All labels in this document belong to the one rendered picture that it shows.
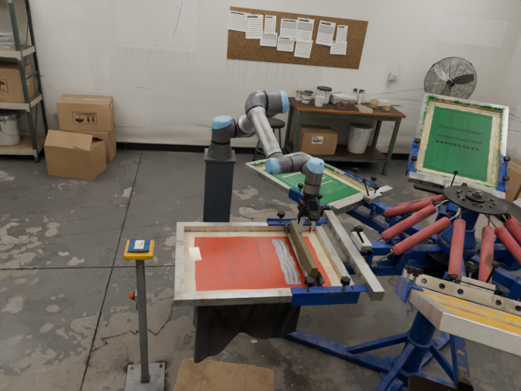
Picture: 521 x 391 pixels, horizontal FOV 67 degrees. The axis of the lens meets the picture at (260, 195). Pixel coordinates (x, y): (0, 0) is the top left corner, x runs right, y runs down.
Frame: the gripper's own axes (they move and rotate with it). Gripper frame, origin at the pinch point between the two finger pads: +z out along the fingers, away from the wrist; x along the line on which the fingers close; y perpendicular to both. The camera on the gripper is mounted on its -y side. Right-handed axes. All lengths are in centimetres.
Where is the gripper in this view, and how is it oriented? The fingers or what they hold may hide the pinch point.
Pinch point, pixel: (305, 230)
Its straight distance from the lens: 187.3
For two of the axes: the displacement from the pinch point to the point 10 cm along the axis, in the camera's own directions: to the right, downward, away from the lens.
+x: -9.8, 0.0, -2.1
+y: -1.9, -4.6, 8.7
